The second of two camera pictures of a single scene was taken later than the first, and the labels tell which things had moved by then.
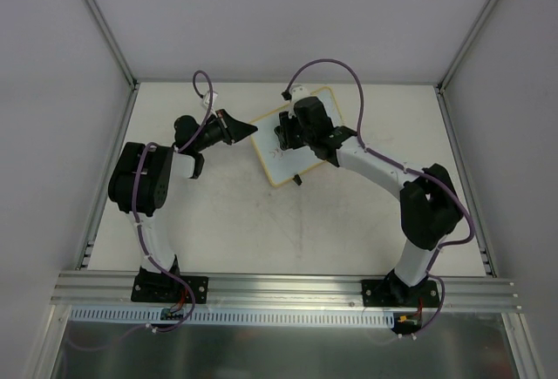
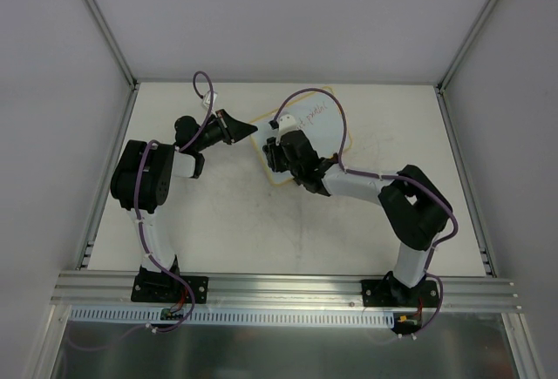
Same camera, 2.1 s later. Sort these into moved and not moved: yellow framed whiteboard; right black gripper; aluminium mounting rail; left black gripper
Moved: right black gripper
Not moved: yellow framed whiteboard; aluminium mounting rail; left black gripper
